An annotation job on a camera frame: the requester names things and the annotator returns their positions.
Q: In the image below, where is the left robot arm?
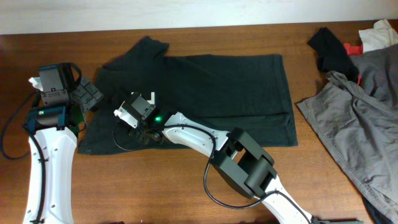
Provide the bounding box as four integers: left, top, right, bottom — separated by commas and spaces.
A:
23, 78, 103, 223

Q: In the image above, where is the black garment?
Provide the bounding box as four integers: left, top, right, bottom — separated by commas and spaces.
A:
307, 27, 359, 83

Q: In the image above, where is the white garment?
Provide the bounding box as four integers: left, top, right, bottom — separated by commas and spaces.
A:
358, 19, 397, 53

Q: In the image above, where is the black Nike t-shirt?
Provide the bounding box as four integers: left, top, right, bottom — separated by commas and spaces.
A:
78, 37, 298, 155

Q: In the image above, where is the red garment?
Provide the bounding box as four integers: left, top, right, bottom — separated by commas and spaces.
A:
338, 43, 363, 85

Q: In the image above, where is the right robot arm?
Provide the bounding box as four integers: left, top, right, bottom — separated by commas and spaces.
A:
117, 106, 317, 223

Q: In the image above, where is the grey garment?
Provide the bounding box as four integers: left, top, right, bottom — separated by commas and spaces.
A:
297, 45, 397, 223

